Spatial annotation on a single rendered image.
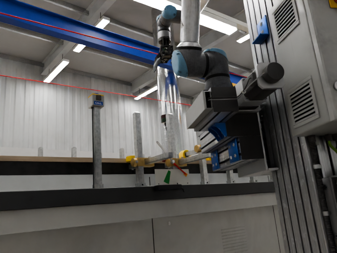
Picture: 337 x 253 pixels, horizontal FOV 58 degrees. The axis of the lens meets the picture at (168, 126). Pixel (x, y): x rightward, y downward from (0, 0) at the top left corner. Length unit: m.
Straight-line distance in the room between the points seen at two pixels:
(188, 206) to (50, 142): 7.63
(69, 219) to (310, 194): 1.10
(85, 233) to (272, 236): 1.65
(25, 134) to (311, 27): 8.60
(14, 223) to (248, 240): 1.77
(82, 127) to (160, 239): 7.96
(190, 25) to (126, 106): 9.49
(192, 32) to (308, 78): 0.61
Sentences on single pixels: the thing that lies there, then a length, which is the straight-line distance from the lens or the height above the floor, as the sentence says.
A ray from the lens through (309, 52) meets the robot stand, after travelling 1.00.
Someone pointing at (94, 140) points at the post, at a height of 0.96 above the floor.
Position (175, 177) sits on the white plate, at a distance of 1.92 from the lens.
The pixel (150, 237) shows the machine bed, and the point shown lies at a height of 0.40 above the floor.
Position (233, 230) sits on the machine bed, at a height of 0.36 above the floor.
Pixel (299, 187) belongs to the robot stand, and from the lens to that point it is 1.15.
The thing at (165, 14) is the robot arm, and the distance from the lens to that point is 1.77.
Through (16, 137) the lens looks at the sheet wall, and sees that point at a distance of 9.09.
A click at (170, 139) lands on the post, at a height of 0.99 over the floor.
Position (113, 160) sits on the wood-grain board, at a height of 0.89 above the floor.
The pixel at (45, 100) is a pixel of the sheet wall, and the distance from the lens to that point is 9.62.
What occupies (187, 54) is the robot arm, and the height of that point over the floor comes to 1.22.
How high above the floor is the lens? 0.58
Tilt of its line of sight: 15 degrees up
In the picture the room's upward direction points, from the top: 5 degrees counter-clockwise
